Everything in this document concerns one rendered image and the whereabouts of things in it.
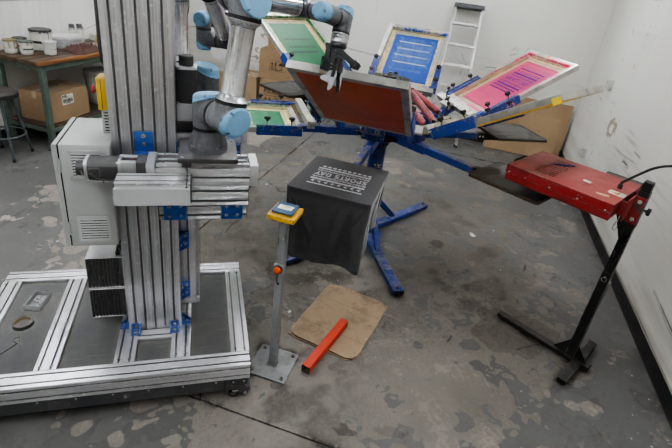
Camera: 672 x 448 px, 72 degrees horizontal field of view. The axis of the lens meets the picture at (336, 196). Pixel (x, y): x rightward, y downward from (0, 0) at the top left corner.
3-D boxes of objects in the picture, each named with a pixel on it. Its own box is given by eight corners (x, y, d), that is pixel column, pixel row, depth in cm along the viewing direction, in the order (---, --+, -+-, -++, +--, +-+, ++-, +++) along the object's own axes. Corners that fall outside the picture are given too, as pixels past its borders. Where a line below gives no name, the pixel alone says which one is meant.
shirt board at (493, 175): (562, 199, 284) (567, 187, 280) (533, 216, 258) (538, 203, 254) (397, 131, 366) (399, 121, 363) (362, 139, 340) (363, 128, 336)
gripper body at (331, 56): (323, 72, 201) (329, 44, 199) (342, 76, 199) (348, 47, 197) (319, 70, 193) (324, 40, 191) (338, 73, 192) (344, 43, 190)
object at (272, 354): (283, 385, 240) (299, 226, 198) (245, 372, 245) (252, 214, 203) (298, 355, 260) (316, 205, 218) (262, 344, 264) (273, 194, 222)
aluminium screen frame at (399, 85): (408, 89, 203) (410, 81, 204) (285, 66, 215) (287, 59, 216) (411, 136, 280) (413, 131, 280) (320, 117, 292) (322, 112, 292)
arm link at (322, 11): (302, 16, 186) (320, 24, 194) (321, 20, 179) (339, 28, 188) (308, -4, 184) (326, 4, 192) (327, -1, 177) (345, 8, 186)
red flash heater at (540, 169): (641, 205, 256) (650, 185, 251) (614, 227, 226) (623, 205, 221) (537, 165, 294) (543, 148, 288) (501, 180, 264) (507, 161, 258)
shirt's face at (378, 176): (369, 206, 227) (370, 205, 227) (287, 185, 236) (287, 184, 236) (388, 172, 269) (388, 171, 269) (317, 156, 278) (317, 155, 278)
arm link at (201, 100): (213, 118, 189) (213, 85, 183) (232, 128, 181) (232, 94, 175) (186, 122, 181) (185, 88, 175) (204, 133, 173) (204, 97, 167)
